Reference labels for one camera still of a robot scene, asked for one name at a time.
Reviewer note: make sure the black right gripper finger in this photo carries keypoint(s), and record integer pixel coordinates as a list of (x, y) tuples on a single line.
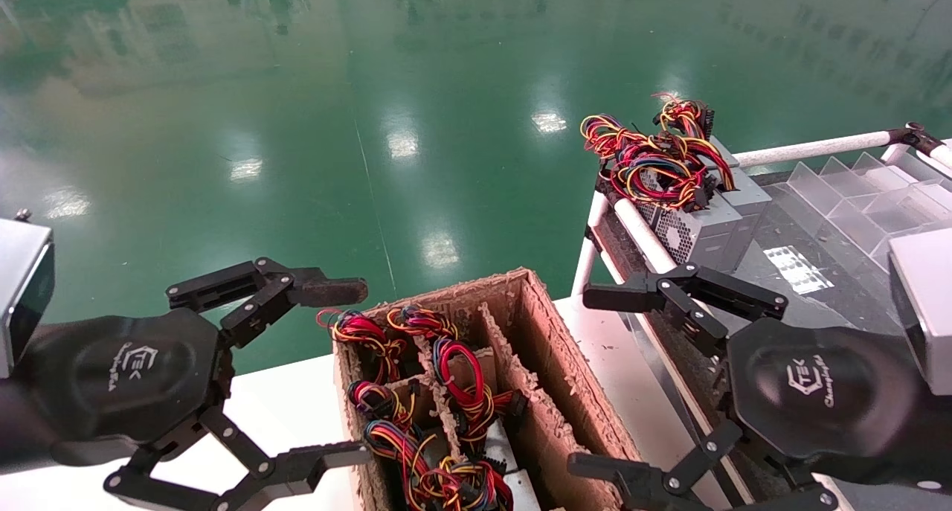
[(632, 485), (625, 294)]

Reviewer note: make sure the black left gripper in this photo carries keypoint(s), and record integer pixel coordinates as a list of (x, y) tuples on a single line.
[(126, 377)]

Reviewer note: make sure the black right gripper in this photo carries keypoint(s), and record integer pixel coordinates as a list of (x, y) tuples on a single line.
[(833, 392)]

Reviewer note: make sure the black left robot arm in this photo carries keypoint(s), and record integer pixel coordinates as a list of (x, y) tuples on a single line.
[(16, 431)]

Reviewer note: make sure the black textured cart edge strip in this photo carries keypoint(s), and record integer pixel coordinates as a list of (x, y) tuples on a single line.
[(617, 247)]

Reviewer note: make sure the white cart leg pipe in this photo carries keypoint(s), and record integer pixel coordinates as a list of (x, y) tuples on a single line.
[(584, 262)]

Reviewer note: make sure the brown cardboard divider box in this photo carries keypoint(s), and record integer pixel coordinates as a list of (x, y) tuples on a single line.
[(550, 347)]

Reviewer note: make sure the grey power supply with grille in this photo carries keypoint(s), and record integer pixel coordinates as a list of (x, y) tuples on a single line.
[(703, 232)]

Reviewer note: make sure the clear acrylic divider tray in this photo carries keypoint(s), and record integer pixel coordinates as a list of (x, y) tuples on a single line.
[(855, 198)]

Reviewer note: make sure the short white cart pipe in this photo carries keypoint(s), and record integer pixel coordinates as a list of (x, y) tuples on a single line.
[(943, 156)]

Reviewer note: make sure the black pipe joint clamp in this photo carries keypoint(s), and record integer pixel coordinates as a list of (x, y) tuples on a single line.
[(915, 135)]

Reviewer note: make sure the long white cart pipe rail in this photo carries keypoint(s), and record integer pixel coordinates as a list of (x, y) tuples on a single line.
[(639, 232)]

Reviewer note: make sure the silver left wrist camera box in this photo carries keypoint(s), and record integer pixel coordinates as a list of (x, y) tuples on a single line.
[(18, 288)]

